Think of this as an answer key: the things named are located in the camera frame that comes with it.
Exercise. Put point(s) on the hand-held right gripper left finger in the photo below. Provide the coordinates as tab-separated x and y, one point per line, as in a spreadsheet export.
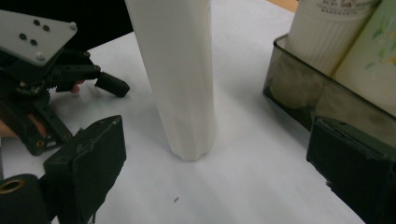
87	168

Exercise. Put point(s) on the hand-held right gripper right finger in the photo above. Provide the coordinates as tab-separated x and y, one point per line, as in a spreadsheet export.
358	168

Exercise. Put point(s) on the grey transparent storage box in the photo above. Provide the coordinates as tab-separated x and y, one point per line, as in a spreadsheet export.
342	107

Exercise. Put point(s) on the white bottle blue pump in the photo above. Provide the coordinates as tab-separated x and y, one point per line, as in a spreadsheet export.
180	77

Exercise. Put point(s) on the green bottle white pump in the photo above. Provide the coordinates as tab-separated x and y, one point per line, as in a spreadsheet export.
373	62

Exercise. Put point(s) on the cream bottle cream pump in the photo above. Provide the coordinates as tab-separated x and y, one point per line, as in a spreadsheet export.
323	37

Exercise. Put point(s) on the white table mat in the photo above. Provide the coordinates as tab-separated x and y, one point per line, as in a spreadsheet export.
249	155

